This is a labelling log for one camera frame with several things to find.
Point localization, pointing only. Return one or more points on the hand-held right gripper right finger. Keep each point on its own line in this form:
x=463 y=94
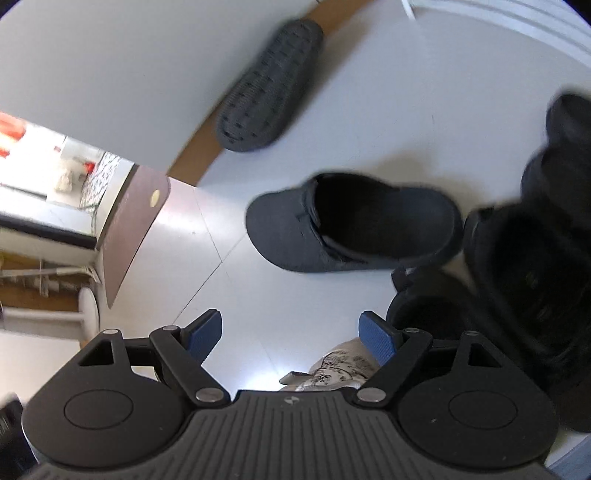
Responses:
x=376 y=339

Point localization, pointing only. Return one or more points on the brown doormat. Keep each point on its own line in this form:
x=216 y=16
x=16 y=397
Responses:
x=129 y=230

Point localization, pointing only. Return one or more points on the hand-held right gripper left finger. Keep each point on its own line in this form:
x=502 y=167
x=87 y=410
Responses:
x=205 y=334

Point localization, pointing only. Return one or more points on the white shoe rack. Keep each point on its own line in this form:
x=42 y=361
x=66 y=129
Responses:
x=545 y=27

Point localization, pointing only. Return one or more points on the white printed sneaker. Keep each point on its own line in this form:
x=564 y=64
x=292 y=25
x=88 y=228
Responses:
x=337 y=369

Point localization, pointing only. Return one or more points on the black suede sneaker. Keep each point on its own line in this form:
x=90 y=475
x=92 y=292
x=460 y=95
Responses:
x=425 y=304
x=521 y=300

